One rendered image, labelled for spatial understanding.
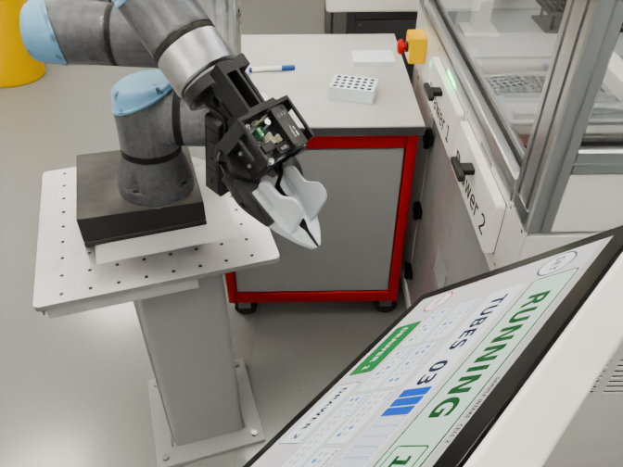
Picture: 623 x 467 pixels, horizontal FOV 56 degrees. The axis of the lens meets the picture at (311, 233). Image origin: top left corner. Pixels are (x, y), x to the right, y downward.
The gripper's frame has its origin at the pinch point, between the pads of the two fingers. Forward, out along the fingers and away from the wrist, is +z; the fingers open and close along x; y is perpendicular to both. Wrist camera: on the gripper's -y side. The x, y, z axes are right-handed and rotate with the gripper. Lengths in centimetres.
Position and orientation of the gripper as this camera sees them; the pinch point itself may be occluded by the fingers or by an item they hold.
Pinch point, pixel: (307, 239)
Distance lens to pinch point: 65.3
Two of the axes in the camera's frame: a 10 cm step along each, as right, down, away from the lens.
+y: 4.8, -3.1, -8.2
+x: 6.7, -4.8, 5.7
